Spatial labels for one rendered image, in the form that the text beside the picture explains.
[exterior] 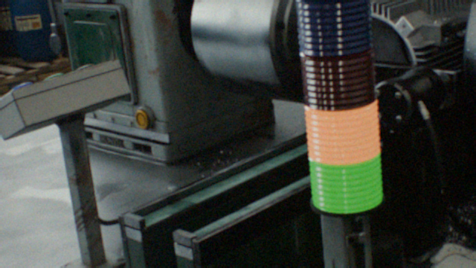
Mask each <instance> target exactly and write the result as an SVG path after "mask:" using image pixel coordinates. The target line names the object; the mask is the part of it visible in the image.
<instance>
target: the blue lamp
mask: <svg viewBox="0 0 476 268"><path fill-rule="evenodd" d="M370 1H371V0H296V2H297V3H296V7H297V14H298V16H297V20H298V24H297V25H298V27H299V29H298V32H299V34H300V35H299V40H300V43H299V45H300V51H301V52H302V53H304V54H307V55H310V56H315V57H337V56H344V55H350V54H357V53H360V52H362V51H367V50H369V49H370V48H372V47H373V46H374V43H373V35H372V34H373V29H372V26H373V24H372V19H373V18H372V16H371V13H372V10H371V9H370V8H371V6H372V5H371V3H370Z"/></svg>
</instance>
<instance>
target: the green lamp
mask: <svg viewBox="0 0 476 268"><path fill-rule="evenodd" d="M380 154H381V152H379V153H378V154H377V155H376V156H374V157H373V158H371V159H368V160H367V161H364V162H359V163H355V164H350V165H328V164H323V163H320V162H317V161H315V160H313V159H312V158H311V157H309V159H310V163H309V164H310V166H311V167H310V171H311V178H312V179H311V182H312V201H313V204H314V205H315V206H316V207H317V208H319V209H321V210H324V211H328V212H334V213H353V212H359V211H364V210H367V209H370V208H373V207H375V206H376V205H378V204H379V203H380V202H381V201H382V196H383V193H382V175H381V172H382V169H381V162H380V161H381V157H380Z"/></svg>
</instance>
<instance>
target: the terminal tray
mask: <svg viewBox="0 0 476 268"><path fill-rule="evenodd" d="M462 4H464V5H466V0H421V10H423V11H425V12H426V13H427V14H428V15H430V14H431V15H432V16H434V13H436V14H438V15H439V14H440V12H442V13H444V10H445V11H447V12H449V9H450V10H453V7H454V8H457V6H460V7H462Z"/></svg>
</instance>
